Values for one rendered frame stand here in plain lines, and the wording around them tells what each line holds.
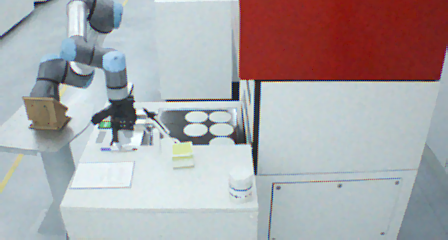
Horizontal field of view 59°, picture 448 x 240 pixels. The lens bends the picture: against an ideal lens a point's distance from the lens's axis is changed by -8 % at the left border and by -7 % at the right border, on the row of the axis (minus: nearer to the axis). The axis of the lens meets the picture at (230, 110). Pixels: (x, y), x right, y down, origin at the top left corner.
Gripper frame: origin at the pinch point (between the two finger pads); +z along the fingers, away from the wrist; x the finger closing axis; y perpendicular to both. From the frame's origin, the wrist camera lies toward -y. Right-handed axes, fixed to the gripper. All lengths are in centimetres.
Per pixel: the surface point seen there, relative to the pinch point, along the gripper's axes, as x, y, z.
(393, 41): 1, 96, -40
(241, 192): -30, 43, -2
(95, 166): -10.4, -6.6, 1.8
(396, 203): 4, 113, 33
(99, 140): 8.1, -9.4, 2.3
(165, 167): -10.6, 18.1, 2.0
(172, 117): 35.1, 16.7, 6.7
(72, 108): 60, -38, 14
